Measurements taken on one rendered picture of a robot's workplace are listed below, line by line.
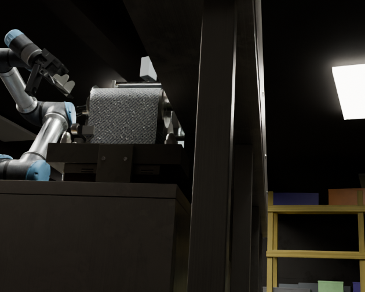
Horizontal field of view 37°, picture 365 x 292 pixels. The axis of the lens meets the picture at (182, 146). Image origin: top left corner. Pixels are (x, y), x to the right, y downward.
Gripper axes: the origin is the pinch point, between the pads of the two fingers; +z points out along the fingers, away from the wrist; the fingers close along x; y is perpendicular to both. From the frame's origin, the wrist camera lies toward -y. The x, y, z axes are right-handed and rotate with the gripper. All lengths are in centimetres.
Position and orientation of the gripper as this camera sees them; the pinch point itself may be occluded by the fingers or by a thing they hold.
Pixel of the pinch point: (66, 95)
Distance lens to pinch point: 200.2
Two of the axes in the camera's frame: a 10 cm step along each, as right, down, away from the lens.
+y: 6.8, -7.3, 1.0
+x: 1.7, 2.9, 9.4
